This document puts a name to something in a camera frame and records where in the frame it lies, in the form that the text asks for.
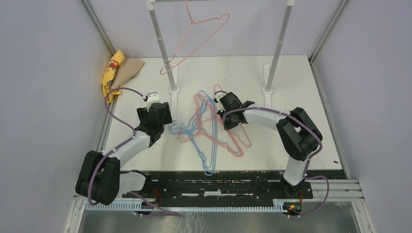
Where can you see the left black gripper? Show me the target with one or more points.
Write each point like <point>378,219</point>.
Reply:
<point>143,113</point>

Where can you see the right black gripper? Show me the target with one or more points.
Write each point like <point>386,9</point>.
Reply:
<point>228,126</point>

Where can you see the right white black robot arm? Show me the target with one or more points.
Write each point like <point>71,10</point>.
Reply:
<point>300,137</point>

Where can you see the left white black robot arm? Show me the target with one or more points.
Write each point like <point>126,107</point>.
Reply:
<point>99,177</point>

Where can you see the beige cloth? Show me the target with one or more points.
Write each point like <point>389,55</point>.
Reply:
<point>128,69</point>

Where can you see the yellow printed cloth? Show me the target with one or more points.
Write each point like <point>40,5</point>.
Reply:
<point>111,70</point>

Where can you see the right grey rack pole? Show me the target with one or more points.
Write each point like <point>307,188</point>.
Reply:
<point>270,69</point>

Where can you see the grey rack pole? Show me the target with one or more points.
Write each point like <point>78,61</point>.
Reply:
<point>173,75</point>
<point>270,69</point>

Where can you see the left grey rack pole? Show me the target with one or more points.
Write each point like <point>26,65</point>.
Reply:
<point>173,75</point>

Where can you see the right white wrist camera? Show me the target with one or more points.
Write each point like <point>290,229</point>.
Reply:
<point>218,96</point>

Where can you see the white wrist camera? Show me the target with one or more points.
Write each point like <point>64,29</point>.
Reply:
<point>218,96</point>
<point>151,98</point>

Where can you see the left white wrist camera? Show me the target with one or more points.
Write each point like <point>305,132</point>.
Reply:
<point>151,98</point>

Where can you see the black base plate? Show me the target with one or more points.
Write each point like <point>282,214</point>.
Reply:
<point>222,189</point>

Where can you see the white slotted cable duct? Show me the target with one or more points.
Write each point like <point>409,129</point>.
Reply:
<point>138,206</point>

